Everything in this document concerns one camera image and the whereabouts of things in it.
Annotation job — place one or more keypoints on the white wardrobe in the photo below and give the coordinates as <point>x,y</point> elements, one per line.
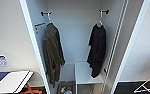
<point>74,40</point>

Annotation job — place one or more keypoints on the black garment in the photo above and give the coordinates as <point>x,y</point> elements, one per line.
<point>97,50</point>

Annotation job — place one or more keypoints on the orange stand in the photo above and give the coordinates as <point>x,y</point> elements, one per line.
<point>32,90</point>

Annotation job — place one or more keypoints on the white drawer unit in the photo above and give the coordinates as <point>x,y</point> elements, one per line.
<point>87,75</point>

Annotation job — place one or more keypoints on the olive green jacket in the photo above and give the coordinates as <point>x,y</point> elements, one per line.
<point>52,53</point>

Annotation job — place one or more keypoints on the white clothes hanger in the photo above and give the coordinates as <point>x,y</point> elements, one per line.
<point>49,20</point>
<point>100,20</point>

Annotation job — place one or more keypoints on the white flat board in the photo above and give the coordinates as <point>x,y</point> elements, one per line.
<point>12,81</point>

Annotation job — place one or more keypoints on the brown box with items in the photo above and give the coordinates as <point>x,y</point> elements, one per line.
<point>66,88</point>

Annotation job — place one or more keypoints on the white wardrobe door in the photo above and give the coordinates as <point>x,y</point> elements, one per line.
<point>28,20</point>
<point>122,33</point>

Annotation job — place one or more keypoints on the orange white label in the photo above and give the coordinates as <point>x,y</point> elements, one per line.
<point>39,28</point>

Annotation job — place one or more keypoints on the blue white wall sign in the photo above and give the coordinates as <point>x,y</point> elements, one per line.
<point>1,61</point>

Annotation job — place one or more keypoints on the black wardrobe rail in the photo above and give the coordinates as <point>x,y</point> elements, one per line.
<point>104,11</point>
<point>46,13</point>

